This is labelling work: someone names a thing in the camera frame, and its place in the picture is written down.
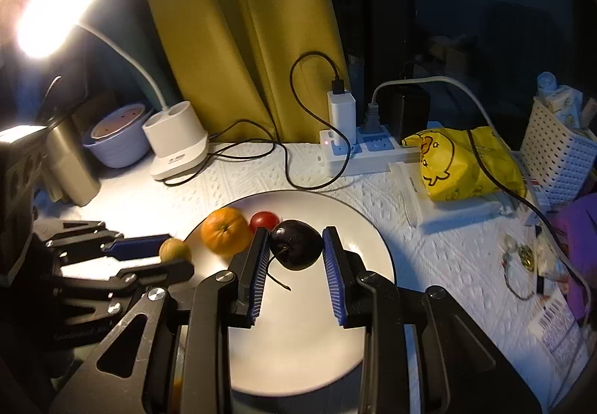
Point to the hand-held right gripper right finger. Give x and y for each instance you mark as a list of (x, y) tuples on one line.
[(333, 283)]

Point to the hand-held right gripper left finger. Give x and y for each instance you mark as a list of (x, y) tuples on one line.
[(259, 276)]

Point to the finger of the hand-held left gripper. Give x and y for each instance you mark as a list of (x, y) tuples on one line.
[(140, 245), (177, 269)]

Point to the brown kiwi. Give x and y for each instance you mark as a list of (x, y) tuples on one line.
[(173, 250)]

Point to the dark plum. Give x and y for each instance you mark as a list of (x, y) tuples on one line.
[(298, 246)]

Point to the white round plate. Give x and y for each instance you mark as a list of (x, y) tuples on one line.
[(298, 348)]

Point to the orange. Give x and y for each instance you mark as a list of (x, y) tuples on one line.
[(226, 232)]

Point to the small red tomato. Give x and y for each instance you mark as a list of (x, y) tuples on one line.
[(263, 220)]

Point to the steel tumbler with black lid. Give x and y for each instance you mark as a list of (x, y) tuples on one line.
[(74, 166)]

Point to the purple bowl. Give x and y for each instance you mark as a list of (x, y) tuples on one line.
[(116, 152)]

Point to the white desk lamp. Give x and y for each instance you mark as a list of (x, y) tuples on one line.
[(177, 138)]

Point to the white power strip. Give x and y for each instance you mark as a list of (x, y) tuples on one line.
[(368, 162)]

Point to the pink patterned dish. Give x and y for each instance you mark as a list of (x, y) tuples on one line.
[(119, 120)]

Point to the cardboard box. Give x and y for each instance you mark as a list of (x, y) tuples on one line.
[(98, 108)]

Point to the white flat box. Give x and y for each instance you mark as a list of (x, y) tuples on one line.
[(466, 215)]

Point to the white usb charger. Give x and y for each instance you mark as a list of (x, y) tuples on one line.
[(341, 115)]

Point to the yellow duck print bag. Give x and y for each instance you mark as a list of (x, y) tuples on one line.
[(457, 162)]

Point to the black power adapter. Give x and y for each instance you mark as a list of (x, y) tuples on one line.
[(410, 113)]

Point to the dark blue curtain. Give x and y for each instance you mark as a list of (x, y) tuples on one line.
[(140, 45)]

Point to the white barcode label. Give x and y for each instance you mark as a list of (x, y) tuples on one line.
[(555, 323)]

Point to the yellow curtain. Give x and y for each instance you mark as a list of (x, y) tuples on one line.
[(233, 31)]

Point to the purple notebook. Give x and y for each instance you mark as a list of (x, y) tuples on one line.
[(580, 227)]

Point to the white perforated basket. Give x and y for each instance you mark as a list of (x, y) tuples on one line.
[(555, 157)]

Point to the patterned packet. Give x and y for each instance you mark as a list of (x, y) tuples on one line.
[(564, 106)]

